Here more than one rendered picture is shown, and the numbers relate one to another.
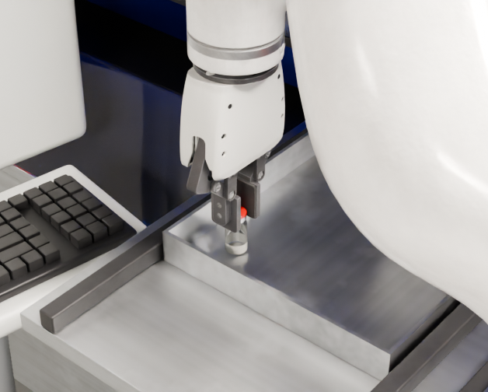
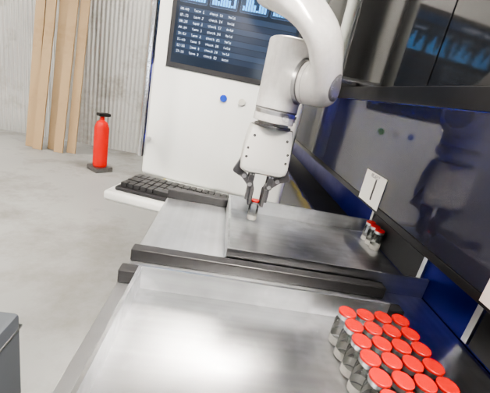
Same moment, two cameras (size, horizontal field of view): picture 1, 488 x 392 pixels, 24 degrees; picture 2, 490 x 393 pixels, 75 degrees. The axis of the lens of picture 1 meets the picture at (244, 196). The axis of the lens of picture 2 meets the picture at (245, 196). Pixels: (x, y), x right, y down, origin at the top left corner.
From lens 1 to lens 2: 0.72 m
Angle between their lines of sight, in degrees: 43
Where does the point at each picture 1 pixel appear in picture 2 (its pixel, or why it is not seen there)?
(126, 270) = (207, 197)
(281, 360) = (206, 238)
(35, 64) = not seen: hidden behind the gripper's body
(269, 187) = (291, 219)
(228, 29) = (261, 97)
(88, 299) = (186, 196)
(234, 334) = (207, 227)
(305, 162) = (316, 224)
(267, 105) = (276, 150)
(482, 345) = not seen: hidden behind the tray
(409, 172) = not seen: outside the picture
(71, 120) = (273, 195)
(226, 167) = (246, 164)
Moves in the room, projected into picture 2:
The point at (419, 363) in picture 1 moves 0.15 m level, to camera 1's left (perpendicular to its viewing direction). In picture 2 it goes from (238, 263) to (186, 223)
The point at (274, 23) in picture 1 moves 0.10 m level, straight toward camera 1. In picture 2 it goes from (281, 102) to (240, 93)
